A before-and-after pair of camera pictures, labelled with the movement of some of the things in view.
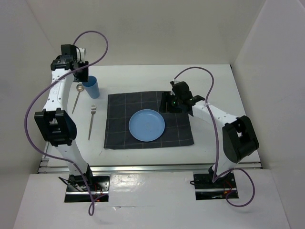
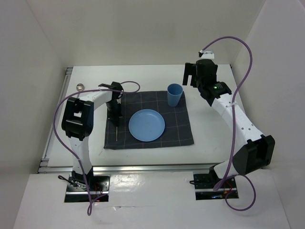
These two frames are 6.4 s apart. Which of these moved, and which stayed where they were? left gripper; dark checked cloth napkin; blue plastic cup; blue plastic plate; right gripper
Moved: blue plastic cup; left gripper; right gripper
Stayed: dark checked cloth napkin; blue plastic plate
